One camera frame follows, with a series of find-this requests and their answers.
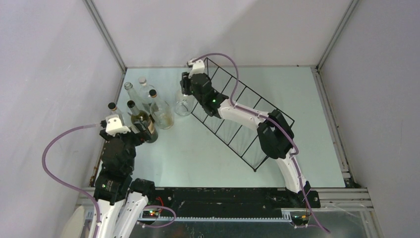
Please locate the clear bottle brown cork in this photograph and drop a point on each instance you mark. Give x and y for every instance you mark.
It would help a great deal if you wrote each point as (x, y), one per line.
(115, 110)

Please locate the clear bottle cork stopper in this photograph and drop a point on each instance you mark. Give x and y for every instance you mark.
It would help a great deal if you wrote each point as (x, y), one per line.
(161, 111)

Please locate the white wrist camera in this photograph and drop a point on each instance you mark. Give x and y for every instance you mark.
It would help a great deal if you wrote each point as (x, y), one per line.
(197, 66)
(113, 125)

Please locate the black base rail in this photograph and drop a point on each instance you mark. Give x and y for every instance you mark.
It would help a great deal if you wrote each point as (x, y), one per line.
(258, 203)

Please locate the black wire wine rack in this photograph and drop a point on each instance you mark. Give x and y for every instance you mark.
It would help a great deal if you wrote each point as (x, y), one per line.
(241, 139)

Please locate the short clear bottle white cap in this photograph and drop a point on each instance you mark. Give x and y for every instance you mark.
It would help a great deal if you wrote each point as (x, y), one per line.
(144, 91)

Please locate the tall clear champagne label bottle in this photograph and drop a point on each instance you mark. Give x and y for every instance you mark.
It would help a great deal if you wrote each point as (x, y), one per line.
(133, 95)

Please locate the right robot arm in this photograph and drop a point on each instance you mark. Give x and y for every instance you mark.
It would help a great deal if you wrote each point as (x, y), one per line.
(274, 133)

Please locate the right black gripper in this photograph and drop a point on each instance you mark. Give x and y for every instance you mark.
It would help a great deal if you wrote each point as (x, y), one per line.
(185, 82)

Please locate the clear bottle white frosted label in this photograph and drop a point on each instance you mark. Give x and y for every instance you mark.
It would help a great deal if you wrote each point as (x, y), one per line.
(184, 103)

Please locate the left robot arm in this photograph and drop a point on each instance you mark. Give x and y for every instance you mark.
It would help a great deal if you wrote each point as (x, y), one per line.
(120, 199)

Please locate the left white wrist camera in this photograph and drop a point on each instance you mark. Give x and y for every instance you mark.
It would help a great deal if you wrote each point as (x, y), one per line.
(113, 125)

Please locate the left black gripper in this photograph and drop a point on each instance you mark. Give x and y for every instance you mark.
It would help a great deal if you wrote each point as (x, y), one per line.
(144, 134)

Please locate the dark green wine bottle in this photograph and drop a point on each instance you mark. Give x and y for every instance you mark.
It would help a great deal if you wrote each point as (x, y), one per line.
(142, 120)

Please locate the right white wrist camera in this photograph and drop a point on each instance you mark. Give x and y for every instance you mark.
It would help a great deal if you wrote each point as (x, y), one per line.
(197, 66)

